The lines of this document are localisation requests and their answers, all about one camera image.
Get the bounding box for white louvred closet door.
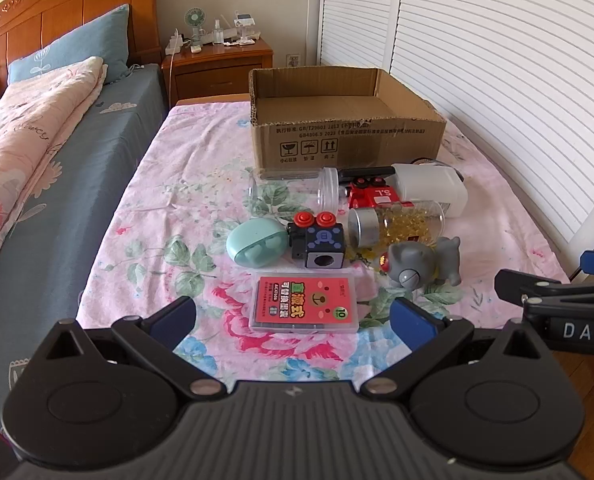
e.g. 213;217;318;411
391;0;594;273
318;0;406;73

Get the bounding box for grey toy animal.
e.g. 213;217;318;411
381;236;462;291

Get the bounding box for white plastic bottle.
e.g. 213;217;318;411
392;162;468;218

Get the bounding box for wooden bed frame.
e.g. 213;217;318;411
177;94;252;107

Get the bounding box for small green desk fan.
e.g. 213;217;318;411
184;7;206;46

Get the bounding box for brown cardboard box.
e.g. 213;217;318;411
248;66;448;171

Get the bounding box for large blue pillow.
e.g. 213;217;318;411
7;4;130;86

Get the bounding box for red card case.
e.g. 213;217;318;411
249;272;362;333

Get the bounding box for mint green oval case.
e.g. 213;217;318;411
226;220;288;268

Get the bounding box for wooden headboard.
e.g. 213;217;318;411
0;0;160;86

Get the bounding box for pink floral quilt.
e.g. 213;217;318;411
0;56;108;271

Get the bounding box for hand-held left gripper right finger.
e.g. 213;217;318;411
359;296;552;403

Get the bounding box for white cable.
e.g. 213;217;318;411
166;52;176;111

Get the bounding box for clear bottle of yellow capsules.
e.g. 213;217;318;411
348;200;446;251

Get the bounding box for wooden nightstand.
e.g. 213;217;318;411
162;37;274;106

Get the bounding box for clear plastic jar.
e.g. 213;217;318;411
247;166;340;213

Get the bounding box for black cube toy red buttons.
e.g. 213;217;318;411
287;211;348;269

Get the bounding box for white phone stand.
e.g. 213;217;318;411
232;10;258;44

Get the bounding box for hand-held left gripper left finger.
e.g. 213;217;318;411
42;296;228;403

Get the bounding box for red toy truck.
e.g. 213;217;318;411
347;176;415;209

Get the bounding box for blue-grey bedsheet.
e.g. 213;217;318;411
0;62;170;431

